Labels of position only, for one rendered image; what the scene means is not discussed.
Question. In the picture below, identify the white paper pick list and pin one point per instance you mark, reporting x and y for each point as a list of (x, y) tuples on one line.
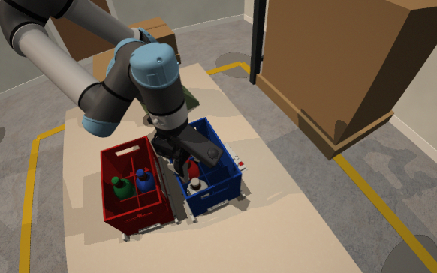
[(237, 161)]

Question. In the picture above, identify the red plastic bottle crate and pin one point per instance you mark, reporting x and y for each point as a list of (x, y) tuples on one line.
[(155, 204)]

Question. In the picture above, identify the dark blue bottle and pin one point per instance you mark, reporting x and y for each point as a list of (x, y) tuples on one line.
[(145, 181)]

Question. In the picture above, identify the blue crate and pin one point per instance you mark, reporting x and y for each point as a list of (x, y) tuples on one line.
[(218, 189)]

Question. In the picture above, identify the green bottle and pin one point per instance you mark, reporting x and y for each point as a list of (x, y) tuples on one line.
[(123, 188)]

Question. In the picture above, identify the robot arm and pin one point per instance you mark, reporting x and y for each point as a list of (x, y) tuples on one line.
[(152, 75)]

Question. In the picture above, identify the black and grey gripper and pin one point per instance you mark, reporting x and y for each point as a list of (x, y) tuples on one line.
[(168, 146)]

